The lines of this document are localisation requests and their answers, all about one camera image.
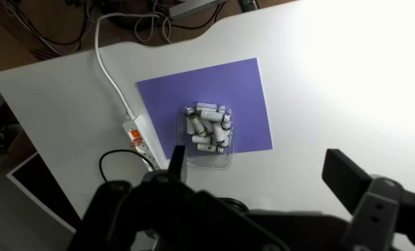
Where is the black power cable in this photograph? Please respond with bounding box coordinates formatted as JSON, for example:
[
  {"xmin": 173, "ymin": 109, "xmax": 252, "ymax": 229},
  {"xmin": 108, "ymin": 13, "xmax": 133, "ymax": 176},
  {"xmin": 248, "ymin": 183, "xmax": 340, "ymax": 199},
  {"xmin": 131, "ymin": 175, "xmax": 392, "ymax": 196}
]
[{"xmin": 98, "ymin": 148, "xmax": 158, "ymax": 186}]

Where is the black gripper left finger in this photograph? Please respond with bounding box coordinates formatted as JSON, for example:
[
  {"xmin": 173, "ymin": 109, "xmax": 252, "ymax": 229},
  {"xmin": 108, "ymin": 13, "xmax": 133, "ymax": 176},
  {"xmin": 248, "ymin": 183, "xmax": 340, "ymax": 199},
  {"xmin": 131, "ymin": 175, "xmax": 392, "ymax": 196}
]
[{"xmin": 167, "ymin": 144, "xmax": 190, "ymax": 185}]

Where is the white power strip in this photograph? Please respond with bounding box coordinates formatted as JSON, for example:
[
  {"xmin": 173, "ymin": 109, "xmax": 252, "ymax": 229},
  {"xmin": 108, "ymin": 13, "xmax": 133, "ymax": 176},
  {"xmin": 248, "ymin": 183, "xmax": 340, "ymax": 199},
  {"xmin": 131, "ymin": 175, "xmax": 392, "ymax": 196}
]
[{"xmin": 122, "ymin": 113, "xmax": 163, "ymax": 172}]

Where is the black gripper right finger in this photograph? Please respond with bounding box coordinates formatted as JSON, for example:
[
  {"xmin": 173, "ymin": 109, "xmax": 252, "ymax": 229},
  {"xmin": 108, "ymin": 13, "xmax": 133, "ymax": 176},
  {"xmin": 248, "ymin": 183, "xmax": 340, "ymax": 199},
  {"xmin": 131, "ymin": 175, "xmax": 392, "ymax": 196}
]
[{"xmin": 321, "ymin": 148, "xmax": 406, "ymax": 251}]

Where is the black cable bundle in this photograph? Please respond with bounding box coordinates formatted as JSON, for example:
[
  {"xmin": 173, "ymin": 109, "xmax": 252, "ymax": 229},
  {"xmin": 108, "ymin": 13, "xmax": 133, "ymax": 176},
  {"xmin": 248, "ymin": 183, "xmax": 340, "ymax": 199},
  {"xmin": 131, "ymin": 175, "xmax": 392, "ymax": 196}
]
[{"xmin": 0, "ymin": 0, "xmax": 98, "ymax": 60}]

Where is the clear plastic bag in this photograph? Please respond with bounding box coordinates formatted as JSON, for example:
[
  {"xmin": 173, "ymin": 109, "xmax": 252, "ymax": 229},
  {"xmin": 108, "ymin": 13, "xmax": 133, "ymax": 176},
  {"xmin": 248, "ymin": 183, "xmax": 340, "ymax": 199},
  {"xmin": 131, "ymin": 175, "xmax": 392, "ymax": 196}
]
[{"xmin": 179, "ymin": 104, "xmax": 234, "ymax": 169}]

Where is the black panel white frame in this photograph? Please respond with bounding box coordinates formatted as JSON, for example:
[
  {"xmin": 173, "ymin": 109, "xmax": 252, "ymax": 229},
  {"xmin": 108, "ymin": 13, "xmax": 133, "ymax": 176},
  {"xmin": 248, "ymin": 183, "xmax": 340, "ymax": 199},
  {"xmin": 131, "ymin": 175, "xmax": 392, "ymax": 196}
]
[{"xmin": 6, "ymin": 151, "xmax": 85, "ymax": 235}]

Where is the thick white power cable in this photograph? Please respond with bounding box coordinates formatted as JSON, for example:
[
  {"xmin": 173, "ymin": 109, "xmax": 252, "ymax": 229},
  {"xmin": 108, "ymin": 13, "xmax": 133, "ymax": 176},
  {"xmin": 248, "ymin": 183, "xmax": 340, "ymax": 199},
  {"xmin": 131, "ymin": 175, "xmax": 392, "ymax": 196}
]
[{"xmin": 94, "ymin": 12, "xmax": 163, "ymax": 120}]

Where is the purple paper mat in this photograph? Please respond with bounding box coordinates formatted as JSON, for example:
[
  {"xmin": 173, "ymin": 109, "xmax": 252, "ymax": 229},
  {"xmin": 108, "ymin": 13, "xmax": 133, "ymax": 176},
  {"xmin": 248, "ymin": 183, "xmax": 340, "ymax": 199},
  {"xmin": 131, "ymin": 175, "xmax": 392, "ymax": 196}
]
[{"xmin": 135, "ymin": 58, "xmax": 275, "ymax": 161}]

